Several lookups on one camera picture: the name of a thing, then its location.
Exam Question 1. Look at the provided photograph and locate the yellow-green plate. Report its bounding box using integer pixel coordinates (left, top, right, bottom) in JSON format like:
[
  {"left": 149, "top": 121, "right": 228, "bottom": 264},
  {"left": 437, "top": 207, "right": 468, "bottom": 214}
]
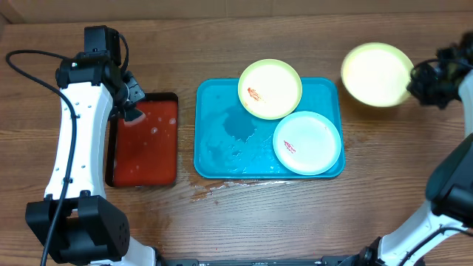
[
  {"left": 237, "top": 59, "right": 302, "bottom": 120},
  {"left": 341, "top": 42, "right": 413, "bottom": 107}
]

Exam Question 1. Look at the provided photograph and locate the orange green scrub sponge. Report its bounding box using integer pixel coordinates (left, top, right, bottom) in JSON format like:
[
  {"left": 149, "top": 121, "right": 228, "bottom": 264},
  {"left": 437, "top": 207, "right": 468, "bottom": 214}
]
[{"left": 124, "top": 109, "right": 146, "bottom": 123}]

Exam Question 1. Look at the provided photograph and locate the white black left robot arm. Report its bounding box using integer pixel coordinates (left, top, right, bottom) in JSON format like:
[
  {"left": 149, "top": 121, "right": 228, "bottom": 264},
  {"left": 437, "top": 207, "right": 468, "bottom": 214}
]
[{"left": 25, "top": 49, "right": 160, "bottom": 265}]

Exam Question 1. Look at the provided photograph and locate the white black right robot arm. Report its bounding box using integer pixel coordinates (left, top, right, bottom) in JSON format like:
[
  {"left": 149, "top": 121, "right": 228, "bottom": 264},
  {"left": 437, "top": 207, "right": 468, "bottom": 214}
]
[{"left": 342, "top": 32, "right": 472, "bottom": 266}]

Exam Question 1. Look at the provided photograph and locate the black tray with red water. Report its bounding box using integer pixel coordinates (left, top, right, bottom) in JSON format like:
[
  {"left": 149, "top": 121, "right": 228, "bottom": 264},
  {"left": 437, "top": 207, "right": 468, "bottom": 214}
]
[{"left": 104, "top": 92, "right": 178, "bottom": 188}]

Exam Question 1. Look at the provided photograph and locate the teal plastic serving tray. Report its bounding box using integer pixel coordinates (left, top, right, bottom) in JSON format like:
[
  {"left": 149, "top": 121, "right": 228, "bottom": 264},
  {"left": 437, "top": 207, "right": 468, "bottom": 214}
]
[{"left": 194, "top": 78, "right": 346, "bottom": 180}]

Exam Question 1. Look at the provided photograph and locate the light blue plate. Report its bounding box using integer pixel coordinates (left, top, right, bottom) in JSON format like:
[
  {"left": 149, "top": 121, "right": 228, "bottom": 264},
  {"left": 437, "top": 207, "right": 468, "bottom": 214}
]
[{"left": 273, "top": 111, "right": 341, "bottom": 176}]

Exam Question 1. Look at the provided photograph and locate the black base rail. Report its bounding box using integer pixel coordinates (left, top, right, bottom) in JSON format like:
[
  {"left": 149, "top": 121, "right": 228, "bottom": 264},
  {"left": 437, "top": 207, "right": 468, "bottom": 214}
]
[{"left": 157, "top": 255, "right": 359, "bottom": 266}]

